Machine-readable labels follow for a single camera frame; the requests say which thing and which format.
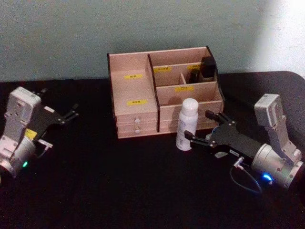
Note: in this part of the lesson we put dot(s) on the small black bottle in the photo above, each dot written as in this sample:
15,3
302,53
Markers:
194,76

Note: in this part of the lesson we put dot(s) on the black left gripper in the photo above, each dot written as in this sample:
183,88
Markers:
45,122

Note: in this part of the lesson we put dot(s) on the white plastic spray bottle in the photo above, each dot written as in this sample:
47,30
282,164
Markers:
187,124

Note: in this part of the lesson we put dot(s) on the black table cloth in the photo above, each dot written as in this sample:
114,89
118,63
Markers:
119,186

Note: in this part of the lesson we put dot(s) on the tall black bottle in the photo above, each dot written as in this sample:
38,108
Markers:
207,68

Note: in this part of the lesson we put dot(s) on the small wooden drawer white knob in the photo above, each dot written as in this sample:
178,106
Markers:
128,118
128,128

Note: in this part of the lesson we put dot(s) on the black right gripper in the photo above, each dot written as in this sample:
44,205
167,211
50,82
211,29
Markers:
231,140

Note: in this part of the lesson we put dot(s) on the wooden desk organizer with drawers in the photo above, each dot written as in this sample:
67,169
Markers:
133,95

